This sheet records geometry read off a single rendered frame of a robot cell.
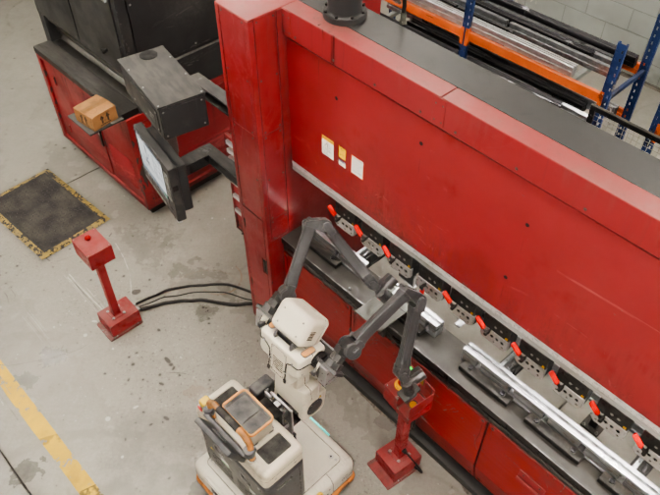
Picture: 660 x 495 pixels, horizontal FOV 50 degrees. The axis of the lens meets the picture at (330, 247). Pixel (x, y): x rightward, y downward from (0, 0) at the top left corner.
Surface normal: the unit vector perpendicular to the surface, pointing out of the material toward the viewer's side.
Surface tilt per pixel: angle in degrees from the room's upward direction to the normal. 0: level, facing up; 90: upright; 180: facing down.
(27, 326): 0
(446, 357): 0
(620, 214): 90
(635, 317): 90
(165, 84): 0
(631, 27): 90
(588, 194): 90
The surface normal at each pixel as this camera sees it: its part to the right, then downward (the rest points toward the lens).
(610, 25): -0.72, 0.51
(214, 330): 0.00, -0.69
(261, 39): 0.68, 0.54
